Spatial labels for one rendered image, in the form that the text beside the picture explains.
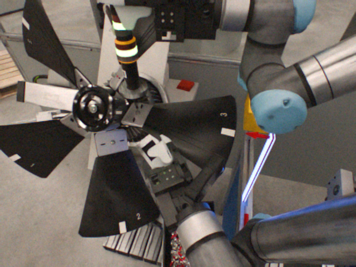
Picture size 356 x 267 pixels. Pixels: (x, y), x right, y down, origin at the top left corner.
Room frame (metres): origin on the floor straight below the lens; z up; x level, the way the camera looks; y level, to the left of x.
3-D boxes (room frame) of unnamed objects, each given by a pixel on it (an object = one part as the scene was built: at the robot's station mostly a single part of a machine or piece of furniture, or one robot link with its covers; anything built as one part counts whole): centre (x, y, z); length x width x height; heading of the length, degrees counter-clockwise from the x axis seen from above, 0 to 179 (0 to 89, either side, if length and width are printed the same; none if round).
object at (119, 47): (0.44, 0.11, 1.38); 0.04 x 0.04 x 0.01
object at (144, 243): (0.67, 0.19, 0.04); 0.62 x 0.45 x 0.08; 166
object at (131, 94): (0.45, 0.11, 1.31); 0.09 x 0.07 x 0.10; 21
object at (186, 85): (1.03, -0.04, 0.87); 0.08 x 0.08 x 0.02; 66
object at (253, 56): (0.40, -0.17, 1.34); 0.11 x 0.08 x 0.11; 176
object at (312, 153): (1.14, -0.07, 0.50); 2.59 x 0.03 x 0.91; 76
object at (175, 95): (1.00, 0.08, 0.85); 0.36 x 0.24 x 0.03; 76
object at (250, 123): (0.64, -0.31, 1.02); 0.16 x 0.10 x 0.11; 166
